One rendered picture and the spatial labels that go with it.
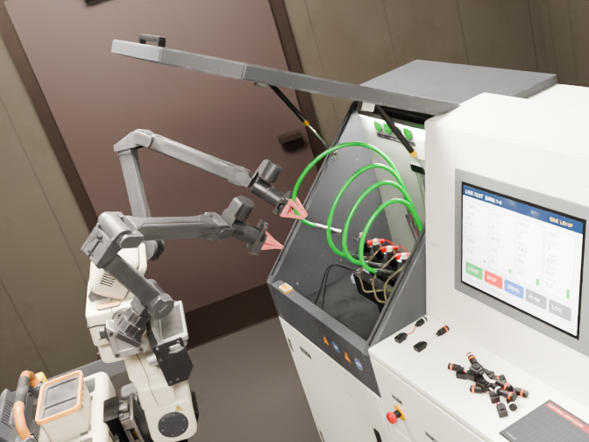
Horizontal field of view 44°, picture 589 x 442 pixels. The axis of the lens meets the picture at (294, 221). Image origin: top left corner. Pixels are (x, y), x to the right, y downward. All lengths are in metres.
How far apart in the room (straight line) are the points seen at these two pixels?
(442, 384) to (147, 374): 1.04
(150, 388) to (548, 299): 1.34
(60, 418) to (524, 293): 1.53
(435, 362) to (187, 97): 2.24
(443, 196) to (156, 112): 2.13
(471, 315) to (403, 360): 0.23
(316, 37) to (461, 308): 2.20
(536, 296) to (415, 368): 0.41
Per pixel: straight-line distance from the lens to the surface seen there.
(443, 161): 2.04
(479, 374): 1.94
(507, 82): 2.41
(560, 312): 1.83
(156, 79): 3.84
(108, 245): 1.93
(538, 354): 1.94
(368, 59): 4.08
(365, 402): 2.45
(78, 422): 2.61
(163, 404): 2.58
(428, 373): 2.05
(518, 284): 1.91
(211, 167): 2.53
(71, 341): 4.41
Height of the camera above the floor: 2.23
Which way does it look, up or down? 24 degrees down
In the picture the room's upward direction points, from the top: 17 degrees counter-clockwise
